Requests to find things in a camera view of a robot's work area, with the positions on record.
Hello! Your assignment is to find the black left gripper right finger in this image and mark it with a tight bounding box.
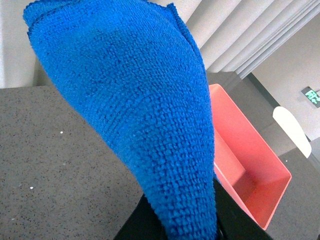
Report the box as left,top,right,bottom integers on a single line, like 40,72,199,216
213,179,272,240

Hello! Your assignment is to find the pink plastic bin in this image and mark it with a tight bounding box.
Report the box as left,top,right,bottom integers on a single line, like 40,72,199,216
209,84,292,230

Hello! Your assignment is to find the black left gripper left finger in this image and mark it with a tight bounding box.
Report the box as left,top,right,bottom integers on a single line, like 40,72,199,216
113,195,168,240

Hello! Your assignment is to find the blue microfiber towel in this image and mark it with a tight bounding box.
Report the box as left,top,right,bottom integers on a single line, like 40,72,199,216
23,0,217,240

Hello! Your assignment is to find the green exit sign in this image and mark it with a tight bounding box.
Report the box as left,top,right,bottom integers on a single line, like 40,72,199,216
301,86,320,108

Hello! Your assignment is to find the white chair back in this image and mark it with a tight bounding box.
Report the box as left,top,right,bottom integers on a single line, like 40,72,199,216
272,106,312,158

